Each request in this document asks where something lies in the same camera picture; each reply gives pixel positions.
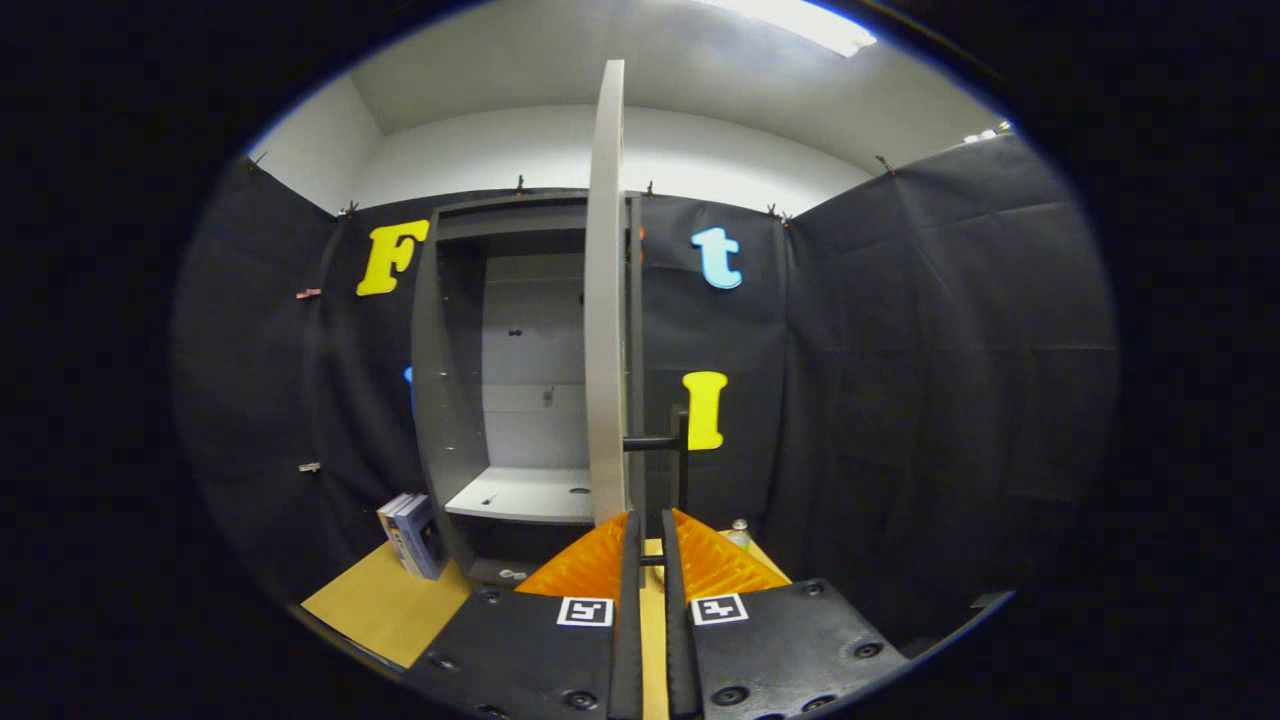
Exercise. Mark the black backdrop cloth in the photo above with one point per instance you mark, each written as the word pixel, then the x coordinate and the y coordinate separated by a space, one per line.
pixel 900 350

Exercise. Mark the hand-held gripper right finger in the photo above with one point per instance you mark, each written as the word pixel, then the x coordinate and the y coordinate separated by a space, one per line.
pixel 678 640

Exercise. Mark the blue book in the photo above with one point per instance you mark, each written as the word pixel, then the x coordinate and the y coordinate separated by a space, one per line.
pixel 425 540

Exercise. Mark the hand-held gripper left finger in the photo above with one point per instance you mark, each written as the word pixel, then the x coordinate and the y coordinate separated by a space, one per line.
pixel 630 620

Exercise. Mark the small clear bottle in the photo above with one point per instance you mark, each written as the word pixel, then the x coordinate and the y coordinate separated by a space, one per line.
pixel 740 537

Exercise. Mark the beige shoe cabinet door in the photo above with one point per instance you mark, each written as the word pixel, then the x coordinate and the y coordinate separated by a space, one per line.
pixel 605 300

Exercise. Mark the grey shoe cabinet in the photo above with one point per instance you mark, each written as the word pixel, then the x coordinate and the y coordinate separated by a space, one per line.
pixel 450 400

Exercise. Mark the long ceiling light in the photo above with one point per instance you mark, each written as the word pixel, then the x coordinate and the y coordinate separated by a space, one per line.
pixel 810 22

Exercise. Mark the white book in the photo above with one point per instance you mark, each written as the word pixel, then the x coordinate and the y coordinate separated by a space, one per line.
pixel 392 525

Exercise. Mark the small ceiling light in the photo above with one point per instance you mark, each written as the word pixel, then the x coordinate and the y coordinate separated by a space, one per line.
pixel 988 132

